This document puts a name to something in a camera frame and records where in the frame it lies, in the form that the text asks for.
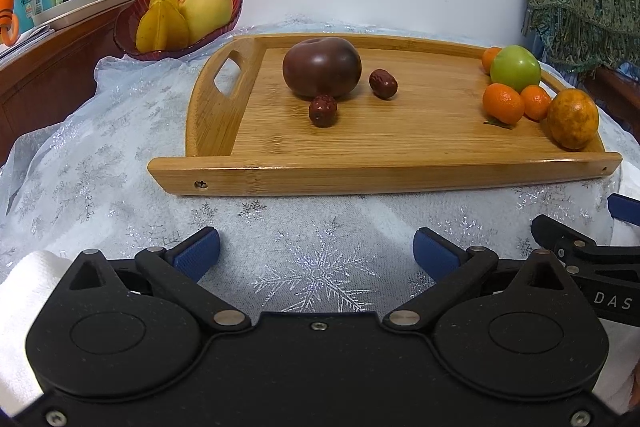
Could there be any rolled white towel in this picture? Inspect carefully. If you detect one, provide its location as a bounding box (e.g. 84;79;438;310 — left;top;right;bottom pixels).
0;249;76;415

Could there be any stack of papers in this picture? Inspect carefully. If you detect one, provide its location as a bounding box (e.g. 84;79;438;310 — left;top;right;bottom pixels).
0;24;57;65

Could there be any large mottled orange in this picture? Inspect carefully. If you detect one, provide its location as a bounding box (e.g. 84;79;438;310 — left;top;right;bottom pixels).
546;88;600;151

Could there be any dark purple tomato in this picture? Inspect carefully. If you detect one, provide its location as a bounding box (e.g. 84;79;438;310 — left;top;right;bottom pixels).
282;37;363;99

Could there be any wooden cabinet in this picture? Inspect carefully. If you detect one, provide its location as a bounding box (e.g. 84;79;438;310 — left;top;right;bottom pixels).
0;0;131;168

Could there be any mandarin with green stem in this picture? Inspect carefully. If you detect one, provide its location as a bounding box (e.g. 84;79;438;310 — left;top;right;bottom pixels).
482;83;526;126

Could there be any dried red date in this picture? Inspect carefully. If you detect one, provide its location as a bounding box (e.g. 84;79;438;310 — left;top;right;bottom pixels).
369;69;399;100
308;94;338;128

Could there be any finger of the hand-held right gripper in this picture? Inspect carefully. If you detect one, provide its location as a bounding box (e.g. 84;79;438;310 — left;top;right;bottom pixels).
531;214;601;260
606;193;640;222

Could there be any metal tray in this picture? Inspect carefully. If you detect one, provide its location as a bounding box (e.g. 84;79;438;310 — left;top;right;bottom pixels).
31;0;112;30

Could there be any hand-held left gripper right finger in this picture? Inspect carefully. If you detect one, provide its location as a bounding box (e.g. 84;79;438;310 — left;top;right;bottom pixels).
381;228;571;333

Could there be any wooden chair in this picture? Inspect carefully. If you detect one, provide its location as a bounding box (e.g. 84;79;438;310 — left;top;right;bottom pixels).
590;64;640;128

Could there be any snowflake sheer tablecloth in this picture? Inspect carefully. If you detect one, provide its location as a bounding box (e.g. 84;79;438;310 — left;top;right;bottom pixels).
0;12;640;313

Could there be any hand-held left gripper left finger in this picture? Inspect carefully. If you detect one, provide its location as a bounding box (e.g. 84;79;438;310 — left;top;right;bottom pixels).
67;227;251;334

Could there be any yellow mango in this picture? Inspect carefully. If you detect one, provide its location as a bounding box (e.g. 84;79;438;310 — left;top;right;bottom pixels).
179;0;234;44

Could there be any orange black handled tool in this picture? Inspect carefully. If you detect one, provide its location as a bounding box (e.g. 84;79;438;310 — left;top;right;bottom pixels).
0;0;22;46

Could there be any wooden tray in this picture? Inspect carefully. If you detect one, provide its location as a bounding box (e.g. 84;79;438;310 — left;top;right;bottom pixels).
147;33;623;198

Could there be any yellow starfruit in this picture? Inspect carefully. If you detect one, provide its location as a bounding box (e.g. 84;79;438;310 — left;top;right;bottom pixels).
136;0;191;54

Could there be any green apple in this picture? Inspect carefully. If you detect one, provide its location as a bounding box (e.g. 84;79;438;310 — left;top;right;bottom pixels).
490;45;542;94

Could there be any red glass bowl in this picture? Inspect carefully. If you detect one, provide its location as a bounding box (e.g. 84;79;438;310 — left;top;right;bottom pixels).
114;0;244;62

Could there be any small mandarin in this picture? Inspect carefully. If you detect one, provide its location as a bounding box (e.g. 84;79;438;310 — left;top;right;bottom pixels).
521;85;552;122
481;47;502;75

